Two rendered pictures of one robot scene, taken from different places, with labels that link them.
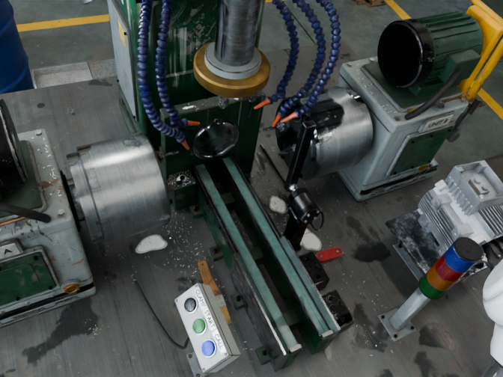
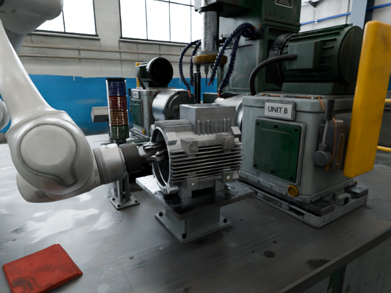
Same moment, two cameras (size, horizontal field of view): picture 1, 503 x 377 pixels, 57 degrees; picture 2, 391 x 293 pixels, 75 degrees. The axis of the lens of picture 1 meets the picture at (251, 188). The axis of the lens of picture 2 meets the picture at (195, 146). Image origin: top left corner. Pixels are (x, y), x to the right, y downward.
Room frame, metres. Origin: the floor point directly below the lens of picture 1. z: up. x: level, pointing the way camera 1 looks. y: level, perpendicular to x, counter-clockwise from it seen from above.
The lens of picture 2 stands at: (0.84, -1.28, 1.20)
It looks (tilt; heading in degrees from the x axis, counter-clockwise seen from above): 14 degrees down; 91
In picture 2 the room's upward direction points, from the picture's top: straight up
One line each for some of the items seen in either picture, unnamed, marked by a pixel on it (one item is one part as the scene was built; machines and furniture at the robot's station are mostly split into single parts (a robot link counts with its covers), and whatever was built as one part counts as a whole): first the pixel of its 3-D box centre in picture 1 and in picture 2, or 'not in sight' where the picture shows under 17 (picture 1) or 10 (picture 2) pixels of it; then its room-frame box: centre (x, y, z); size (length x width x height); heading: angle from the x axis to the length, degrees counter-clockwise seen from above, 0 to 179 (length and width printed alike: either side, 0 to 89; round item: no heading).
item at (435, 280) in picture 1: (443, 274); (118, 117); (0.58, -0.47, 1.10); 0.06 x 0.06 x 0.04
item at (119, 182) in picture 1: (100, 193); (171, 109); (0.65, 0.37, 1.04); 0.37 x 0.25 x 0.25; 124
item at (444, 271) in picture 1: (452, 265); (117, 102); (0.58, -0.47, 1.14); 0.06 x 0.06 x 0.04
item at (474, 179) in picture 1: (475, 188); (206, 118); (0.86, -0.59, 1.11); 0.12 x 0.11 x 0.07; 27
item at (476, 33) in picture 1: (427, 87); (311, 98); (1.19, -0.46, 1.16); 0.33 x 0.26 x 0.42; 124
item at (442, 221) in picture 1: (467, 220); (194, 153); (0.82, -0.61, 1.02); 0.20 x 0.19 x 0.19; 27
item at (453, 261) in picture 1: (462, 255); (116, 88); (0.58, -0.47, 1.19); 0.06 x 0.06 x 0.04
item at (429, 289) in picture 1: (435, 283); (119, 131); (0.58, -0.47, 1.05); 0.06 x 0.06 x 0.04
